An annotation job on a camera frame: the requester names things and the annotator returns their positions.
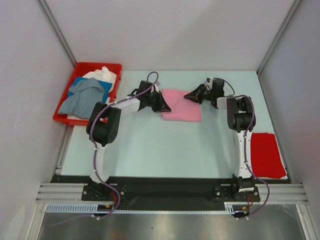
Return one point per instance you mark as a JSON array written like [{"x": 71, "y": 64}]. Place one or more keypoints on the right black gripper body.
[{"x": 202, "y": 93}]

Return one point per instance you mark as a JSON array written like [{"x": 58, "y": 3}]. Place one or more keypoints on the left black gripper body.
[{"x": 155, "y": 102}]

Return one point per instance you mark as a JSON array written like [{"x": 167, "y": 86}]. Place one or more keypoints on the pink t shirt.
[{"x": 181, "y": 109}]

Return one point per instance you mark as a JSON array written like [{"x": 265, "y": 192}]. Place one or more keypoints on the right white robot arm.
[{"x": 241, "y": 119}]

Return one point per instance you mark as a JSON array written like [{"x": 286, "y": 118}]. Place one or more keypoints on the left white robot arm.
[{"x": 103, "y": 127}]

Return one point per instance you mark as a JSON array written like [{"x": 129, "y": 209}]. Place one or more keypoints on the white t shirt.
[{"x": 102, "y": 75}]

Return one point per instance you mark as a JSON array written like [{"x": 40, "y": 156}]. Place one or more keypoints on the grey t shirt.
[{"x": 69, "y": 108}]

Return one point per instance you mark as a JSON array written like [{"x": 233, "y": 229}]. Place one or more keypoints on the red plastic bin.
[{"x": 80, "y": 70}]

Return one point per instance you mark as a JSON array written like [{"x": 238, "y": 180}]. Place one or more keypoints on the red folded t shirt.
[{"x": 266, "y": 160}]

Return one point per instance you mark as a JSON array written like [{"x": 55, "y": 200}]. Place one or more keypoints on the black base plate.
[{"x": 167, "y": 194}]

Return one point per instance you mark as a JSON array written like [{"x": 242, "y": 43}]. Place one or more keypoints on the right slotted cable duct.
[{"x": 236, "y": 207}]

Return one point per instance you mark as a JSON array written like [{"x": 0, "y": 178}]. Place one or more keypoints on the slotted cable duct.
[
  {"x": 236, "y": 207},
  {"x": 79, "y": 208}
]

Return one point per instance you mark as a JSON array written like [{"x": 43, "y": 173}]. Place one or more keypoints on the right aluminium corner post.
[{"x": 279, "y": 34}]

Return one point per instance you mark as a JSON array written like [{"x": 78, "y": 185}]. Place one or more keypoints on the aluminium corner post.
[
  {"x": 279, "y": 34},
  {"x": 54, "y": 25}
]

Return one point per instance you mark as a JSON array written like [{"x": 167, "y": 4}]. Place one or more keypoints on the aluminium frame rail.
[{"x": 282, "y": 192}]

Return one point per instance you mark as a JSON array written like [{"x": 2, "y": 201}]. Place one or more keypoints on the left slotted cable duct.
[{"x": 79, "y": 208}]

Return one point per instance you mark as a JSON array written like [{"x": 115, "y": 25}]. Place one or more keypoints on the left aluminium corner post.
[{"x": 54, "y": 25}]

